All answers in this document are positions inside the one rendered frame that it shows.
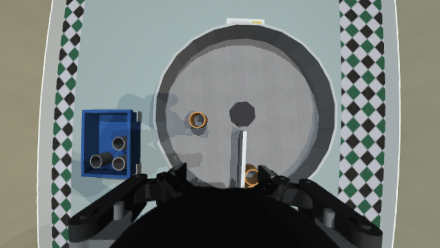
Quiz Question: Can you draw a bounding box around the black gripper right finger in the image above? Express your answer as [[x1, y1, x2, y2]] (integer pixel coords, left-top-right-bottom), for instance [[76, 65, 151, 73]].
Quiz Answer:
[[244, 165, 383, 248]]

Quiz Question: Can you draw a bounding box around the blue crate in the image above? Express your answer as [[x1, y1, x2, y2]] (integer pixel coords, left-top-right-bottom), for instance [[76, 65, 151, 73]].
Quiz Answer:
[[81, 110, 142, 179]]

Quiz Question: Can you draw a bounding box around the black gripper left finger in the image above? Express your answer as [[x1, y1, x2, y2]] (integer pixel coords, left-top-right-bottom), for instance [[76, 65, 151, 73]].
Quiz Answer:
[[68, 163, 204, 248]]

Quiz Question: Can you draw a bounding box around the grey round turntable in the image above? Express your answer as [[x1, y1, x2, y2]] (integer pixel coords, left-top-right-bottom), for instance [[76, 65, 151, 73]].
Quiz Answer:
[[153, 18, 337, 188]]

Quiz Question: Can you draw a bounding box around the grey metal sleeve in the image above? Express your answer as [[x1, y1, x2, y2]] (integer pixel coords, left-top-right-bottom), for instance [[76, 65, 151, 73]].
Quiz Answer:
[[112, 154, 127, 171], [112, 136, 127, 151], [90, 152, 113, 168]]

